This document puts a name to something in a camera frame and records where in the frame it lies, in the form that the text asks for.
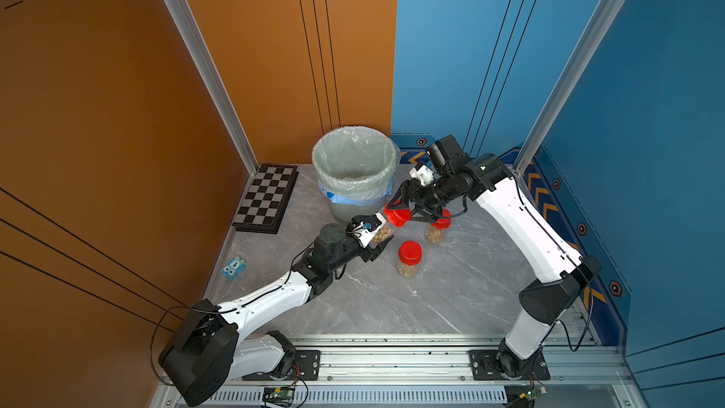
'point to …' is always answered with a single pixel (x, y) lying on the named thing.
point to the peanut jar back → (434, 235)
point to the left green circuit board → (281, 395)
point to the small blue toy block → (234, 267)
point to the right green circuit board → (533, 394)
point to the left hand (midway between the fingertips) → (382, 221)
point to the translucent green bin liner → (356, 161)
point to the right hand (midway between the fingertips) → (397, 209)
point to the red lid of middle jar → (410, 252)
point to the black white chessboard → (266, 200)
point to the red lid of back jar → (445, 222)
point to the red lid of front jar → (397, 217)
